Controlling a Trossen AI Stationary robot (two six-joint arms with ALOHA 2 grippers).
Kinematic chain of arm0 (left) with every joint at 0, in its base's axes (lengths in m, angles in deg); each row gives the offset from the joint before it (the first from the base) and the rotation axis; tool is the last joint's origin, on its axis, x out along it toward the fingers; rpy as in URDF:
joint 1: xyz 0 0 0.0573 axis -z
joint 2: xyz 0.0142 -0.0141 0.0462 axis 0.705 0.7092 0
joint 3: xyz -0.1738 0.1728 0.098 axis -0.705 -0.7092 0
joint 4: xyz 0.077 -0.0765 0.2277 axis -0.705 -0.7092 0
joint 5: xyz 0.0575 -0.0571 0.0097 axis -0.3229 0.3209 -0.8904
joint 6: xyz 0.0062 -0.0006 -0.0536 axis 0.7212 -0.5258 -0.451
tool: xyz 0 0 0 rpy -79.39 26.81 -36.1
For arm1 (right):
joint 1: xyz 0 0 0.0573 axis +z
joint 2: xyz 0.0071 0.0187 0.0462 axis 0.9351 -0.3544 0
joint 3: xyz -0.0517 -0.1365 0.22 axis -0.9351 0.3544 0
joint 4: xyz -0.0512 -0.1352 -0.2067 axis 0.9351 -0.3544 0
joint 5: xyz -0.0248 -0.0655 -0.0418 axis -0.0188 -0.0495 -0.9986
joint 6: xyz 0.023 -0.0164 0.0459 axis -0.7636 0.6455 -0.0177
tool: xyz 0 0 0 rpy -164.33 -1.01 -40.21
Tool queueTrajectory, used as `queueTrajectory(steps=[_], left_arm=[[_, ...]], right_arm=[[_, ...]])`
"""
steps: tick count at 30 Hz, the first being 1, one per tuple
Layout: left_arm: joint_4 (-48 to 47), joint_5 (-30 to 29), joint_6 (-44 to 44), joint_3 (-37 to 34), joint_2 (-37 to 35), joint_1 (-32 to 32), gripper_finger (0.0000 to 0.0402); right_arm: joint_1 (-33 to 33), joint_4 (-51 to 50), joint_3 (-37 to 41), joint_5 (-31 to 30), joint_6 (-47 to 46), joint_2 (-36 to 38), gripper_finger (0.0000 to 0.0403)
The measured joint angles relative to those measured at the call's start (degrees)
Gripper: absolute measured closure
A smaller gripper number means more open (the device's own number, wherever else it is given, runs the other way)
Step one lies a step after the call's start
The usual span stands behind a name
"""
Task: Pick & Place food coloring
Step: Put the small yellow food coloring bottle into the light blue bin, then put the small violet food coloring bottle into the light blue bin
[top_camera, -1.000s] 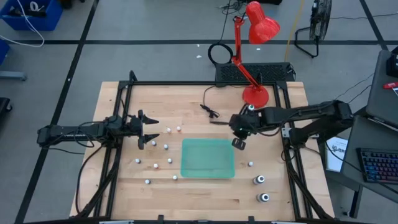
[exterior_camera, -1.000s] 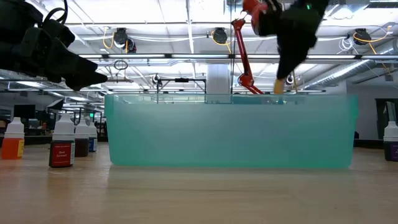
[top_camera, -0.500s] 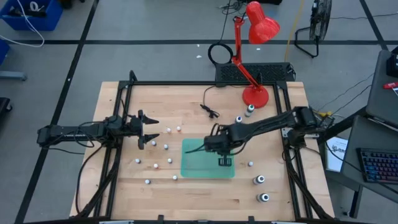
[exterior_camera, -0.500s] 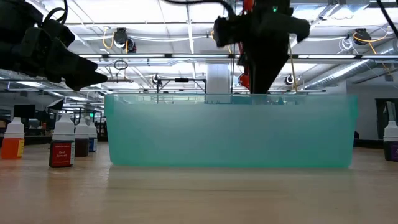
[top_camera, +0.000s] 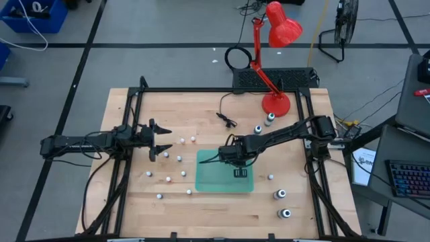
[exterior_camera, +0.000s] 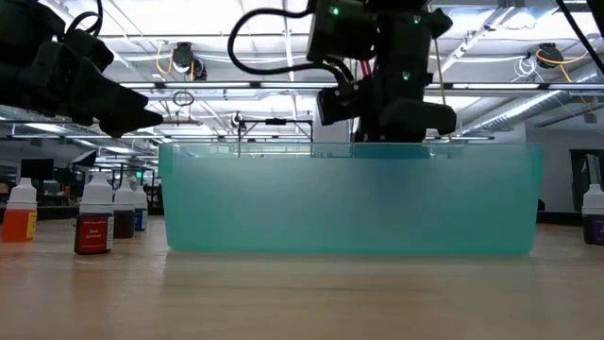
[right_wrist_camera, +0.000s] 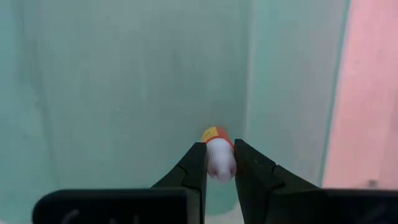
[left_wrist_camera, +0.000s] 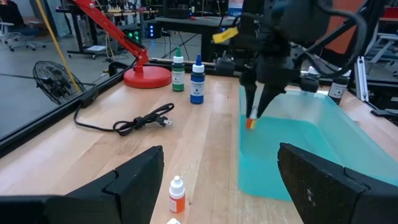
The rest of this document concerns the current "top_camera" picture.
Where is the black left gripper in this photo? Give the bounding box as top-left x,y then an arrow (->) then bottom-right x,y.
136,118 -> 173,163

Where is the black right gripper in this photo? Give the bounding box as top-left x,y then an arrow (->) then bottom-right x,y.
218,134 -> 259,178

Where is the translucent green plastic bin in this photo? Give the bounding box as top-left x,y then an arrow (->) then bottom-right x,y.
194,149 -> 255,194

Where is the red desk lamp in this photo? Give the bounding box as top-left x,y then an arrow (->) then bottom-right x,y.
250,1 -> 304,118

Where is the black perforated computer case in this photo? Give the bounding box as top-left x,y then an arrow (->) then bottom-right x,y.
232,67 -> 320,91

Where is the white printed paper sheet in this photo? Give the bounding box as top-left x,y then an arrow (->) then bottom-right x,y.
351,147 -> 377,186

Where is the large blue storage bin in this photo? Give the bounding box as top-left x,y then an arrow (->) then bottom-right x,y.
0,0 -> 69,34

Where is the backlit black keyboard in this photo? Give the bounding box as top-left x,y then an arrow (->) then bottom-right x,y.
385,159 -> 430,199

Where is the small blue storage bin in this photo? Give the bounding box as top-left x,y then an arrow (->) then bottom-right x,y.
0,42 -> 11,70

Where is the dark grey desk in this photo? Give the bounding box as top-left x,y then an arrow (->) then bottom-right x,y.
368,53 -> 430,219

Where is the black floor fan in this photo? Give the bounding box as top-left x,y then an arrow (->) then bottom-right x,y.
318,0 -> 359,64

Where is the black desk device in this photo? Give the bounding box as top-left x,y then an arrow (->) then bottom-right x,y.
417,50 -> 430,84

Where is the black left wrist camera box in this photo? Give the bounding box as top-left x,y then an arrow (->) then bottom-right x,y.
116,124 -> 134,137

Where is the black clip cable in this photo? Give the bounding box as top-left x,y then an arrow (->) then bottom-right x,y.
216,92 -> 238,129

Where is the black aluminium table frame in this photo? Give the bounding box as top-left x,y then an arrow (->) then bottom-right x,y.
80,76 -> 362,238

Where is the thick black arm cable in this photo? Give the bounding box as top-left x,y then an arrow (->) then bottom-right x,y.
81,157 -> 117,233

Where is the coiled black cable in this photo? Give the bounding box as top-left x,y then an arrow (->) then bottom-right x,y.
224,46 -> 253,71

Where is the white cable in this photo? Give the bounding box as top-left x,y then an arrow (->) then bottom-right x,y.
0,0 -> 49,52

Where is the grey metal base plate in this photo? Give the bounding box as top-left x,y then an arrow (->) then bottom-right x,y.
0,76 -> 30,88

